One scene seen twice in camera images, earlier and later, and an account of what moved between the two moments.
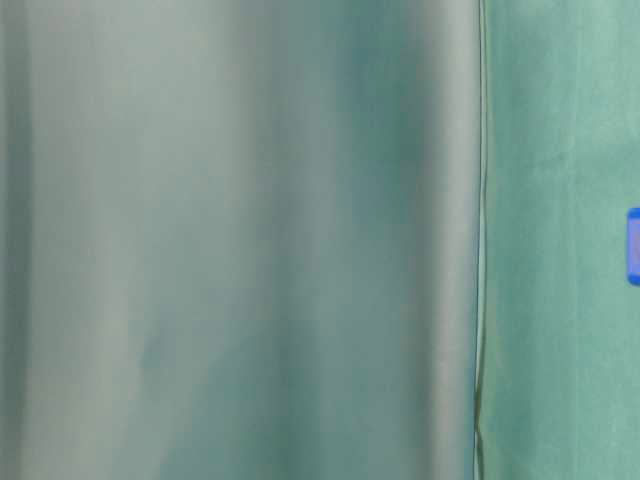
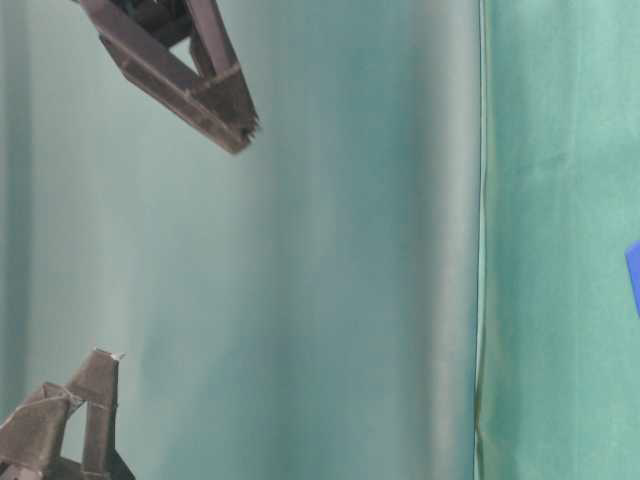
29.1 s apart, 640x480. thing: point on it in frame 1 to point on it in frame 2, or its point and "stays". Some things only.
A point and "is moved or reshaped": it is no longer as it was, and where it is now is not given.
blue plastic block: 633,247 is moved or reshaped
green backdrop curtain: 240,239 stays
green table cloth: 558,353 stays
